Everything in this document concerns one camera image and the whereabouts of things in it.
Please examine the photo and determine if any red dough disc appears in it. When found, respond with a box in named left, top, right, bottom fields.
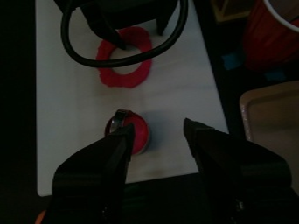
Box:
left=105, top=113, right=152, bottom=156

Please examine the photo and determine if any red dough ring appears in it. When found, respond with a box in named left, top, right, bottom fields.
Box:
left=95, top=25, right=155, bottom=89

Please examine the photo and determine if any pink plastic tray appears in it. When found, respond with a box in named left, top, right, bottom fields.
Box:
left=238, top=80, right=299, bottom=193

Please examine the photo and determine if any white cutting board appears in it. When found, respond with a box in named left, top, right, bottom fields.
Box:
left=33, top=0, right=230, bottom=197

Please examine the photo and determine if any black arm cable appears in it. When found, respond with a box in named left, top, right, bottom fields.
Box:
left=60, top=0, right=191, bottom=68

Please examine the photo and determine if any red plastic cup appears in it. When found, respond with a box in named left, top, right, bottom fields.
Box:
left=243, top=0, right=299, bottom=73

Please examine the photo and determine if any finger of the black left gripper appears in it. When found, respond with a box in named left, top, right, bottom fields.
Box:
left=155, top=10, right=175, bottom=37
left=79, top=3, right=128, bottom=51

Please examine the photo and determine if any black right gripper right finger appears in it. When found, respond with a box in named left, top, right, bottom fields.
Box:
left=182, top=117, right=299, bottom=224

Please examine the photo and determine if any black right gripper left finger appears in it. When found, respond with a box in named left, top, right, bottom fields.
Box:
left=45, top=122, right=136, bottom=224

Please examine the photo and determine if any blue tape piece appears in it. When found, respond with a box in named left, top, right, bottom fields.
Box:
left=264, top=69, right=287, bottom=82
left=222, top=52, right=247, bottom=71

